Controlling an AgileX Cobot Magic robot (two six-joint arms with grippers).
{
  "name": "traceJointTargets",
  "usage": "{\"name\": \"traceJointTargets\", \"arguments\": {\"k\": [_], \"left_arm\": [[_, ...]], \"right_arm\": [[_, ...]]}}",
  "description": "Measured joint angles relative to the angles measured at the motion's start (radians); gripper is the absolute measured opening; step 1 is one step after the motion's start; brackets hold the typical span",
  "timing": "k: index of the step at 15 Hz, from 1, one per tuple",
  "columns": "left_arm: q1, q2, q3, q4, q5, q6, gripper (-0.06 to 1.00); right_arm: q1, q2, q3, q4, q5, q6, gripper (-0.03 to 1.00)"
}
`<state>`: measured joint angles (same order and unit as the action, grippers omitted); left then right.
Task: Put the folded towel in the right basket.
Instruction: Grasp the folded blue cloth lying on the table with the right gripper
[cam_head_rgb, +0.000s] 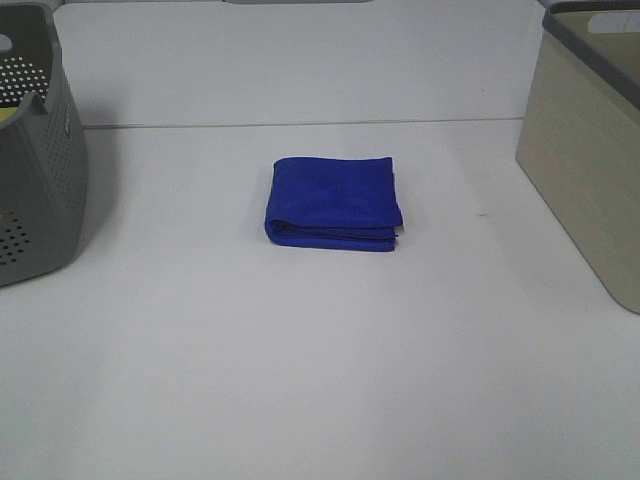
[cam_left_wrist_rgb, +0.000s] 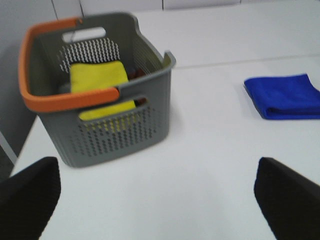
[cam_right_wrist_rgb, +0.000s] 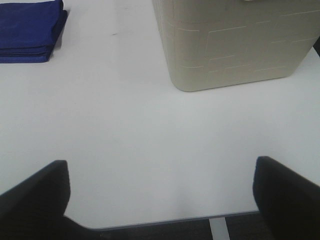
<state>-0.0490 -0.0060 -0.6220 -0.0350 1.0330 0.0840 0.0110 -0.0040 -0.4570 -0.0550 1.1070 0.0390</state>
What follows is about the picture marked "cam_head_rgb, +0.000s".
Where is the blue towel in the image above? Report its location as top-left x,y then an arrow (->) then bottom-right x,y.
264,157 -> 403,252

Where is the beige plastic storage bin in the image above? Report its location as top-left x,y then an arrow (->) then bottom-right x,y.
516,1 -> 639,312

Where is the grey perforated plastic basket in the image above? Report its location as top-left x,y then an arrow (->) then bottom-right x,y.
1,2 -> 89,286

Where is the yellow-green cloth in basket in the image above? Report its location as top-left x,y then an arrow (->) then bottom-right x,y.
0,106 -> 20,129

